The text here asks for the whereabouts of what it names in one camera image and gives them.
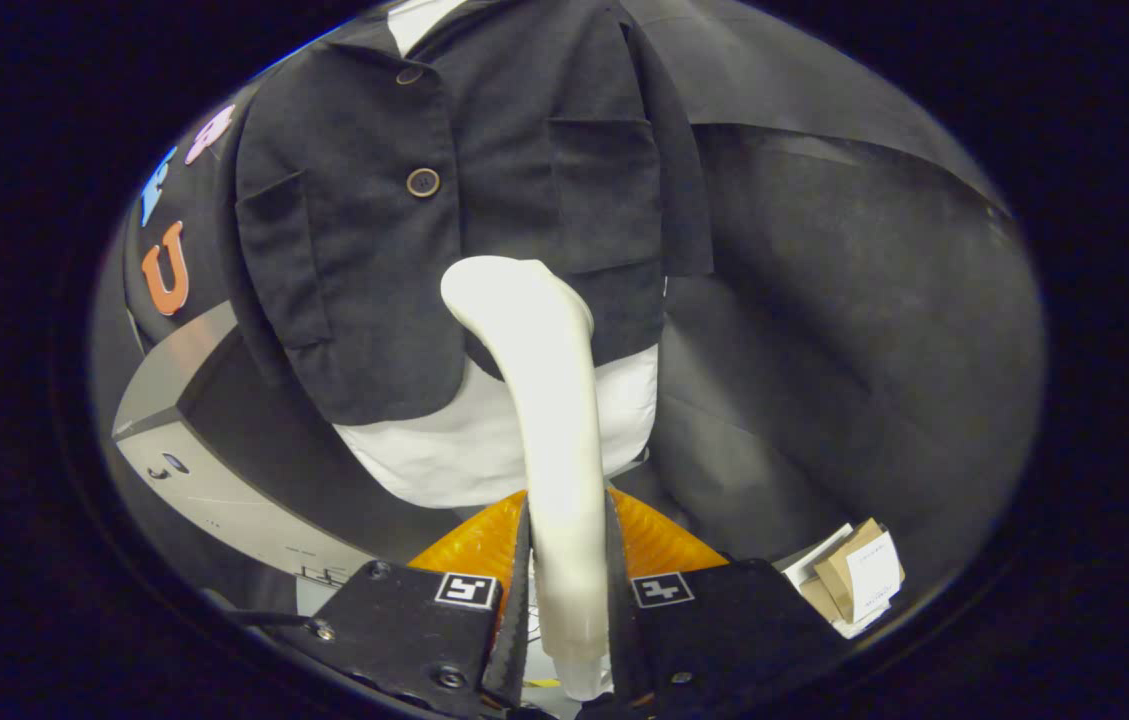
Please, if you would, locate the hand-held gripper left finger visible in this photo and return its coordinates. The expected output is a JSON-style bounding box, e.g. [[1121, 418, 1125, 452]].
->
[[299, 490, 532, 720]]

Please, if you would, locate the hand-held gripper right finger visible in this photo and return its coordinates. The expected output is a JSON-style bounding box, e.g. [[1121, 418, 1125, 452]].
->
[[604, 488, 850, 720]]

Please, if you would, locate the white garment steamer handle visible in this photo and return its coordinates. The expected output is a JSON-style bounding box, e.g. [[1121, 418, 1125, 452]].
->
[[440, 256, 615, 661]]

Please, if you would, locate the white shirt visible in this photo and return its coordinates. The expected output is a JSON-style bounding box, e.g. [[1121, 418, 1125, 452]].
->
[[332, 0, 667, 509]]

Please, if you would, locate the black buttoned jacket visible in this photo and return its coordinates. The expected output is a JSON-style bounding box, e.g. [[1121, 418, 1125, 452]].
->
[[224, 0, 715, 428]]

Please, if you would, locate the brown cardboard with white papers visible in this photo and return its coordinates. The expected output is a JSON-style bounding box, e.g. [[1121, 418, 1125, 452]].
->
[[782, 518, 907, 639]]

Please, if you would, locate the grey cabinet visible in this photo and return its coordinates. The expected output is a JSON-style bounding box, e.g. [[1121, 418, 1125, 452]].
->
[[112, 300, 445, 616]]

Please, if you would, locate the black backdrop cloth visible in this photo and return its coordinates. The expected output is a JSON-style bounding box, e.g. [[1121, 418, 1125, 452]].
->
[[89, 0, 1045, 611]]

